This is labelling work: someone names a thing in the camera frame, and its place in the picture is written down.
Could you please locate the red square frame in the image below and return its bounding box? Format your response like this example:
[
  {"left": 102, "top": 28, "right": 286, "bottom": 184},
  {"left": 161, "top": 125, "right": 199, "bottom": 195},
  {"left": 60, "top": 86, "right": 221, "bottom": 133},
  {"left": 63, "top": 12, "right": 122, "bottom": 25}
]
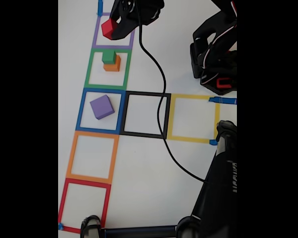
[{"left": 58, "top": 178, "right": 112, "bottom": 234}]

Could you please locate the small red cube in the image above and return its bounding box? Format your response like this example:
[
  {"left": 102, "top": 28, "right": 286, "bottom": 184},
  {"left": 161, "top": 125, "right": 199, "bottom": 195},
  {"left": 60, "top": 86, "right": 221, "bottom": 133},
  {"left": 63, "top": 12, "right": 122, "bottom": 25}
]
[{"left": 101, "top": 19, "right": 119, "bottom": 40}]

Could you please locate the green cube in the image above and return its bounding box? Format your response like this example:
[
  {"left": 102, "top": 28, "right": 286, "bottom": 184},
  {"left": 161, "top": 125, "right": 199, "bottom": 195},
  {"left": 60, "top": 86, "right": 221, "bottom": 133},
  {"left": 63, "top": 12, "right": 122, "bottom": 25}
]
[{"left": 102, "top": 51, "right": 116, "bottom": 64}]

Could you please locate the black tripod stand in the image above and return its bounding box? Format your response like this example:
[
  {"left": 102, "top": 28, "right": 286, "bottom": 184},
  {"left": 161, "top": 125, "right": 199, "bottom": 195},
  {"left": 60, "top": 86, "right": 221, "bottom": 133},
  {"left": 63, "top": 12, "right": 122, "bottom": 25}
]
[{"left": 79, "top": 120, "right": 237, "bottom": 238}]

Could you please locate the black camera cable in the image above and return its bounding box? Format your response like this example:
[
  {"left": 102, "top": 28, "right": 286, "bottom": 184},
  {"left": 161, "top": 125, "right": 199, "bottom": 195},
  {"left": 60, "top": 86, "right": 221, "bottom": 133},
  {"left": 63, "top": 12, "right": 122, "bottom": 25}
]
[{"left": 134, "top": 0, "right": 209, "bottom": 183}]

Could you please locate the long blue tape strip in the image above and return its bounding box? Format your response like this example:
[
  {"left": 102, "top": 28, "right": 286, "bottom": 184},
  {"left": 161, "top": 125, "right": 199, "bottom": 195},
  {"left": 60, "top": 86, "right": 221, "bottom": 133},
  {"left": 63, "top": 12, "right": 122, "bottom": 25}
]
[{"left": 208, "top": 97, "right": 237, "bottom": 105}]

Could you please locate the orange cube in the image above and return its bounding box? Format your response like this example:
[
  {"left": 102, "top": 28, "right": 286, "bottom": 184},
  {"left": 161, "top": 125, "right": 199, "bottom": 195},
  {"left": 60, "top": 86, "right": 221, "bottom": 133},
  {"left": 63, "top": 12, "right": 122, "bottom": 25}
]
[{"left": 103, "top": 55, "right": 122, "bottom": 72}]

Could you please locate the purple square block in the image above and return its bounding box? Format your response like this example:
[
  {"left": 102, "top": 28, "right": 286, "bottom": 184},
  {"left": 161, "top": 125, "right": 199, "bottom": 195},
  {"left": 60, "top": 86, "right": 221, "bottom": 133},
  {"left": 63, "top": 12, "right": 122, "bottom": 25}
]
[{"left": 89, "top": 94, "right": 115, "bottom": 121}]

